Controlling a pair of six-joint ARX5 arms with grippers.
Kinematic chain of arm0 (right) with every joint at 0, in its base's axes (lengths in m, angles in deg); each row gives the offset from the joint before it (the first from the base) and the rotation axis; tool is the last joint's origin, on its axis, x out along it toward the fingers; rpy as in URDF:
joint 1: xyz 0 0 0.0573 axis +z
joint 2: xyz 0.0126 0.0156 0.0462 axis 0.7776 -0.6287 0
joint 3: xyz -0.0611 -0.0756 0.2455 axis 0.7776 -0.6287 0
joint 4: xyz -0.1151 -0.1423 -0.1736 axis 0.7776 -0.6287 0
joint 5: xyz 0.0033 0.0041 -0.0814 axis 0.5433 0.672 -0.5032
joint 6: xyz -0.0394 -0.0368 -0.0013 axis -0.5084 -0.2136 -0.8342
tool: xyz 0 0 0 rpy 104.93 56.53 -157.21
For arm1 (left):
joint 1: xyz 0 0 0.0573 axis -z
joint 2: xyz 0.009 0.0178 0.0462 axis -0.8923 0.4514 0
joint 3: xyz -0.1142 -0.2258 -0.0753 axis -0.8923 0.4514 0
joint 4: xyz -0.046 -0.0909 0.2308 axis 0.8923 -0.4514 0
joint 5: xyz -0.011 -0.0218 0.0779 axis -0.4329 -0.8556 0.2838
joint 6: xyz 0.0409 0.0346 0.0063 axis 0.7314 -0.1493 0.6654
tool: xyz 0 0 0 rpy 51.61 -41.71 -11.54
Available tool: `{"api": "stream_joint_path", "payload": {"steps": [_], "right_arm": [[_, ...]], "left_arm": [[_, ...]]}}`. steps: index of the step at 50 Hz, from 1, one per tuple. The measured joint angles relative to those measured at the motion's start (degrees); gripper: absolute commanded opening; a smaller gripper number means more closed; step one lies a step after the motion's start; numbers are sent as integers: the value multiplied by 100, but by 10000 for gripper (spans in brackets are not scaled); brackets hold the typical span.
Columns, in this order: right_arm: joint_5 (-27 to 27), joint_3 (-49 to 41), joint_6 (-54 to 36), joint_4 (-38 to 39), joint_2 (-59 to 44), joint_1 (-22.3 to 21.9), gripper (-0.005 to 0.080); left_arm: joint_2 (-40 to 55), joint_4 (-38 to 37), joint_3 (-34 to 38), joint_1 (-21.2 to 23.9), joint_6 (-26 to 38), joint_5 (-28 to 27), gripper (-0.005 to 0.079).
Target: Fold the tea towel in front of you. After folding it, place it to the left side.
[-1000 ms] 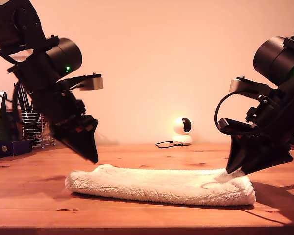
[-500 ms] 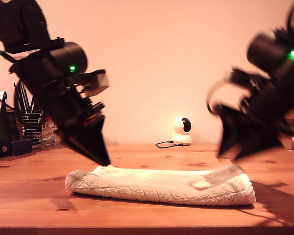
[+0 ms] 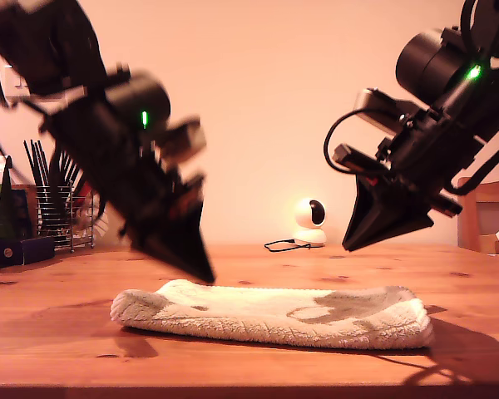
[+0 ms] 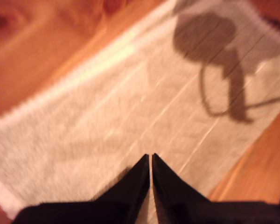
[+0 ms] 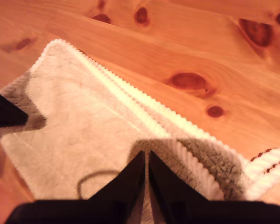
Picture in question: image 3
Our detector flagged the cream terry tea towel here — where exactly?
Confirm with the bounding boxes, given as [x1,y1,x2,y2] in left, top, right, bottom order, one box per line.
[110,278,436,350]

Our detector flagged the wooden chair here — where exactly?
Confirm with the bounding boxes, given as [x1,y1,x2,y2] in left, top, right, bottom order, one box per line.
[457,177,499,255]

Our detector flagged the dark blue box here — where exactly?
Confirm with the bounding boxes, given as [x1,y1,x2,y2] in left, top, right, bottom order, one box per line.
[0,235,56,267]

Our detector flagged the dark blue printed packet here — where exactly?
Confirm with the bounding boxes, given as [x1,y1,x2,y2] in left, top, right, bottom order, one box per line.
[11,185,38,240]

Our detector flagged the black chopstick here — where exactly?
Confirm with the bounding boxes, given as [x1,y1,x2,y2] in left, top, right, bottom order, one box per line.
[30,139,47,188]
[22,140,42,188]

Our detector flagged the white round security camera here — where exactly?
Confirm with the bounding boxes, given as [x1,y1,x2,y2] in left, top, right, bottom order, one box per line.
[293,197,329,249]

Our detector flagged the black security camera cable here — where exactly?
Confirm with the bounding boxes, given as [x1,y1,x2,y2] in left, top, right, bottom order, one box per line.
[264,237,313,254]

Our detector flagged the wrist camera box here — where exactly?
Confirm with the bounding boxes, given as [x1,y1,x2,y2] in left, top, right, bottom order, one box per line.
[160,116,209,165]
[354,87,408,136]

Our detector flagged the red tool handle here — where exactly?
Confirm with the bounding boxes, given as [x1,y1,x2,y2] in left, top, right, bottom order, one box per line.
[72,182,96,209]

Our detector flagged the chrome wire utensil holder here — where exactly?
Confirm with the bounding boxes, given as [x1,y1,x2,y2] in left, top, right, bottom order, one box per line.
[35,185,109,254]

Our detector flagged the white light switch plate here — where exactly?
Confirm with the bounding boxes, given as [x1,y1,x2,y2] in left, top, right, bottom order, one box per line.
[2,62,30,100]

